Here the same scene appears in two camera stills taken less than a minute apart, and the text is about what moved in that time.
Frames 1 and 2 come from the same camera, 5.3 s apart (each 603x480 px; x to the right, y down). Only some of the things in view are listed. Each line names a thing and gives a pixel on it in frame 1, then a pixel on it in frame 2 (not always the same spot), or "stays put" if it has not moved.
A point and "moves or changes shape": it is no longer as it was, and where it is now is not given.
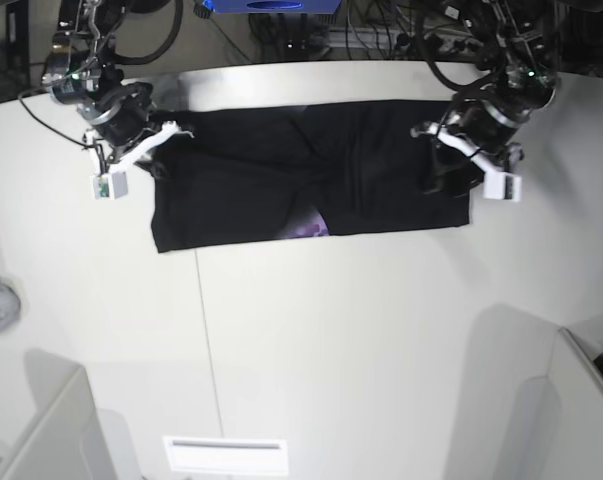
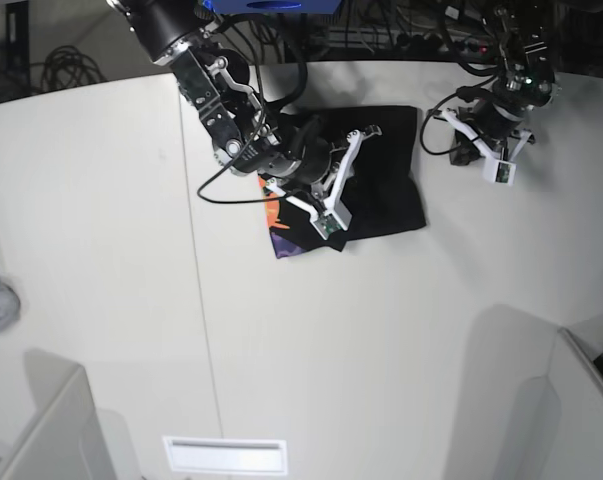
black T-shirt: x=269 y=172 moves or changes shape
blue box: x=275 y=6 stays put
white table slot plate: x=227 y=455 stays put
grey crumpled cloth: x=0 y=303 stays put
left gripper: x=127 y=130 to x=316 y=169
